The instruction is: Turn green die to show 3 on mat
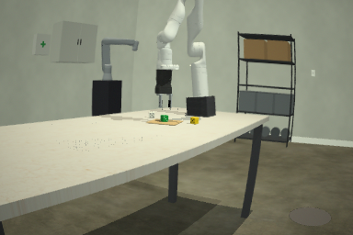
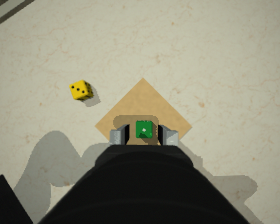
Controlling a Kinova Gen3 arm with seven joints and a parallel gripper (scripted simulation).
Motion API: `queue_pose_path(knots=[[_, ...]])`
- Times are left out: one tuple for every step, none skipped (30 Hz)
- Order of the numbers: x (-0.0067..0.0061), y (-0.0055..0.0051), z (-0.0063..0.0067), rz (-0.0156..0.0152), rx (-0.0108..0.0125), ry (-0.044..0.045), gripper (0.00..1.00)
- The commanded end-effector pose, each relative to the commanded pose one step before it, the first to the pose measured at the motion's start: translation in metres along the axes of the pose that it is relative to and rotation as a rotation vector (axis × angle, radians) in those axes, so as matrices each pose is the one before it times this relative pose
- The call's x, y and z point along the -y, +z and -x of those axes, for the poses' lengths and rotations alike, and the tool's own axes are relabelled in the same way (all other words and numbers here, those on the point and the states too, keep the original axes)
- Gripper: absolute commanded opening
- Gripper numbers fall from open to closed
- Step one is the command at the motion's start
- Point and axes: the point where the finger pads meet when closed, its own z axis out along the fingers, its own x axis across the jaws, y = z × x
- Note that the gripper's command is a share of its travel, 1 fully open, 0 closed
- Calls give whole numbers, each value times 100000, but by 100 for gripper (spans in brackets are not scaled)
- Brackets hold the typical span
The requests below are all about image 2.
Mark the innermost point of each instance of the tan square mat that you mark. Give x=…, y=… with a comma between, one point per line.
x=142, y=103

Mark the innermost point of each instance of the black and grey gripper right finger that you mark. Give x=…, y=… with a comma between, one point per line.
x=167, y=136

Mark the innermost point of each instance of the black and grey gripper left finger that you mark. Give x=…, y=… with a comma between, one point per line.
x=120, y=135

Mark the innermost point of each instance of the yellow die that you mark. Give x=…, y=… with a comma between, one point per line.
x=81, y=90

